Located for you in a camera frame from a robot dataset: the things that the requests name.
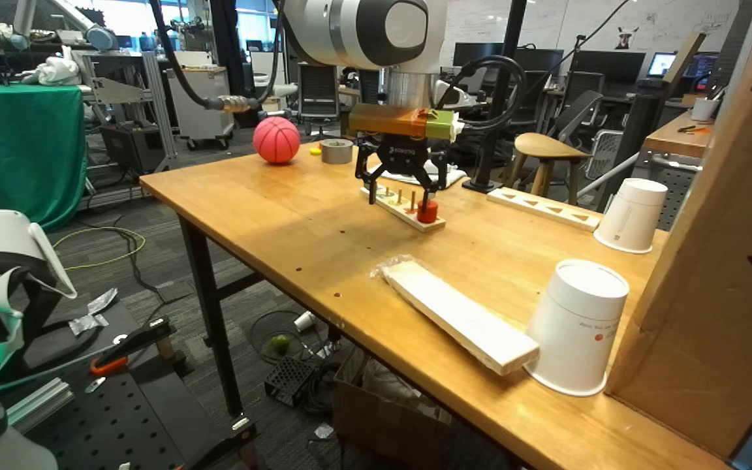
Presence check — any black metal stand pole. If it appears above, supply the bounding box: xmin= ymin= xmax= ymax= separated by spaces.
xmin=468 ymin=0 xmax=527 ymax=192

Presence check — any wooden peg board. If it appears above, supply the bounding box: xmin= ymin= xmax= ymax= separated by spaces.
xmin=361 ymin=185 xmax=446 ymax=232

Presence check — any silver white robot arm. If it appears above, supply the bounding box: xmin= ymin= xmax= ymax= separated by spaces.
xmin=274 ymin=0 xmax=457 ymax=200

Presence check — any far white paper cup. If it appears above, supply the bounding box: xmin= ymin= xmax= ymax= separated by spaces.
xmin=592 ymin=178 xmax=669 ymax=252

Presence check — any pink basketball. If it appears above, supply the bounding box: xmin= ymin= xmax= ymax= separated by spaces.
xmin=254 ymin=117 xmax=301 ymax=164

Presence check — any white vr headset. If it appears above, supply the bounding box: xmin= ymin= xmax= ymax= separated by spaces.
xmin=0 ymin=209 xmax=79 ymax=366

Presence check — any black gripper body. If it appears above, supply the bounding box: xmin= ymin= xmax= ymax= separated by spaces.
xmin=356 ymin=135 xmax=446 ymax=181

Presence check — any white paper cup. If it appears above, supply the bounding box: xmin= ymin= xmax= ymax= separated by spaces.
xmin=592 ymin=178 xmax=669 ymax=252
xmin=527 ymin=258 xmax=629 ymax=397

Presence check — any green cloth table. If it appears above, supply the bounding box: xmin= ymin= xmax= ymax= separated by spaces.
xmin=0 ymin=84 xmax=86 ymax=226

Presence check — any white wooden plank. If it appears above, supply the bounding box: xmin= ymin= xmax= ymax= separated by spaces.
xmin=378 ymin=258 xmax=539 ymax=375

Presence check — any near white paper cup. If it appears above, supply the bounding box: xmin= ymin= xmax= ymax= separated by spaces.
xmin=527 ymin=258 xmax=629 ymax=397

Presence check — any wooden stool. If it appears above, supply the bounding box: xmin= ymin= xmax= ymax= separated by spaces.
xmin=509 ymin=132 xmax=588 ymax=200

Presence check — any long wooden slotted board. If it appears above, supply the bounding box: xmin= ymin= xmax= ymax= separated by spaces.
xmin=485 ymin=188 xmax=604 ymax=232

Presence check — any white folded cloth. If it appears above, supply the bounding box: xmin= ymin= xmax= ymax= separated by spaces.
xmin=445 ymin=164 xmax=468 ymax=188

